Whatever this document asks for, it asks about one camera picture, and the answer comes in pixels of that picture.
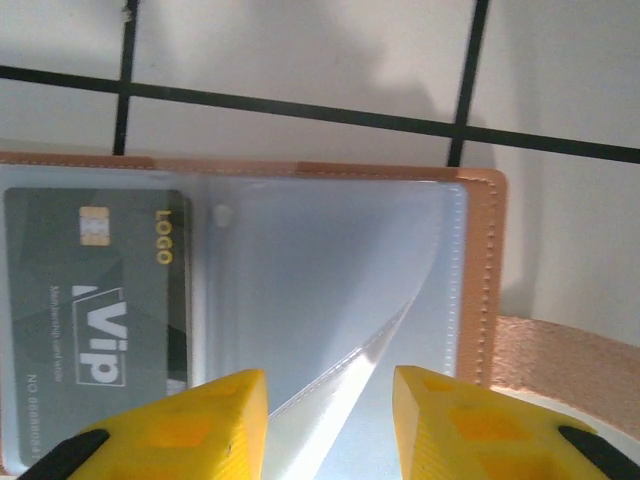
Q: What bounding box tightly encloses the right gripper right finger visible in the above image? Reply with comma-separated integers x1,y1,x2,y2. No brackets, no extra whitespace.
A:
392,364,640,480

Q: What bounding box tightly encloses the tan leather card holder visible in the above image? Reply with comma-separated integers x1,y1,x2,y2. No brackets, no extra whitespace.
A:
0,149,640,480

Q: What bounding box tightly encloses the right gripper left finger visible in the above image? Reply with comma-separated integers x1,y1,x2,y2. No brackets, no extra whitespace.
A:
17,368,272,480

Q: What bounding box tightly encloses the black VIP membership card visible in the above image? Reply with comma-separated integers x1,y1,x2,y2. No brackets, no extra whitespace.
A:
2,186,194,467

